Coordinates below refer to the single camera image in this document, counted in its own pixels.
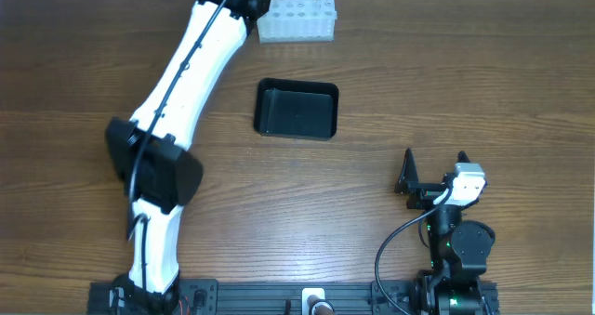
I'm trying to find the white test tube rack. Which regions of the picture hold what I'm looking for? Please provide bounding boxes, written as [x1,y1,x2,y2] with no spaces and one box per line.
[256,0,337,45]

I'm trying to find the black tray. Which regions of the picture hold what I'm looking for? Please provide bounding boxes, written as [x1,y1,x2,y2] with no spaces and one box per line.
[253,77,340,142]

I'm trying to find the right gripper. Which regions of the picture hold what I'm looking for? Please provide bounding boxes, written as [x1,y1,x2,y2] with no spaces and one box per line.
[393,147,472,211]

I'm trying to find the clear test tube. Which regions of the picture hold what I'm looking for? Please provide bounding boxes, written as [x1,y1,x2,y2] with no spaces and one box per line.
[265,88,280,136]

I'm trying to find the mounting rail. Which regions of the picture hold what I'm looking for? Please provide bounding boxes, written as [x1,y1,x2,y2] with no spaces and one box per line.
[87,277,501,315]

